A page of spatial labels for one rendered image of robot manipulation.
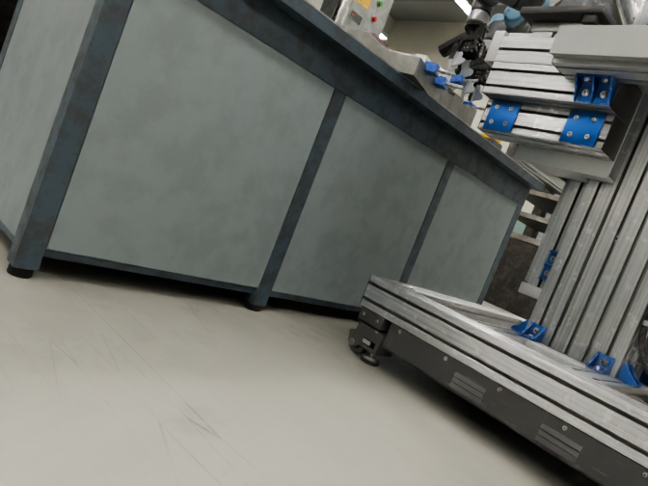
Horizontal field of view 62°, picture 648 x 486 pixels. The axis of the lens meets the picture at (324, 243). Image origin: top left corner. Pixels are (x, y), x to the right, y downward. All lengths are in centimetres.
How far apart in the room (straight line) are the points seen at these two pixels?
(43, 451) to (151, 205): 72
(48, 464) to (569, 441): 92
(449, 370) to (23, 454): 93
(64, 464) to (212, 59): 92
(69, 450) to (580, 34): 126
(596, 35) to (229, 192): 92
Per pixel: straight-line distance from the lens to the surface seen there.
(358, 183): 169
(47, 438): 73
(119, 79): 122
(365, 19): 287
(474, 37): 204
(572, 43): 141
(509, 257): 588
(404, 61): 167
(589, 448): 121
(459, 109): 205
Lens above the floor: 37
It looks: 4 degrees down
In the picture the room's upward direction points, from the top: 21 degrees clockwise
